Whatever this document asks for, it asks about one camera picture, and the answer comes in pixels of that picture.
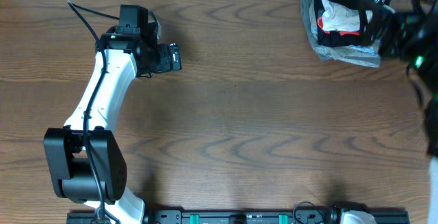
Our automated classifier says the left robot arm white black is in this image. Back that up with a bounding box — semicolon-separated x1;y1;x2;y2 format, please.
43;33;182;223

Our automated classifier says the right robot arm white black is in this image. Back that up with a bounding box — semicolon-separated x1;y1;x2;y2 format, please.
381;0;437;224

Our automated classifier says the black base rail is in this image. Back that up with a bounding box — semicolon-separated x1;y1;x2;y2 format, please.
66;201;410;224

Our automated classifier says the pile of clothes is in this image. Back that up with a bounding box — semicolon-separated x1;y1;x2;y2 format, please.
300;0;391;68

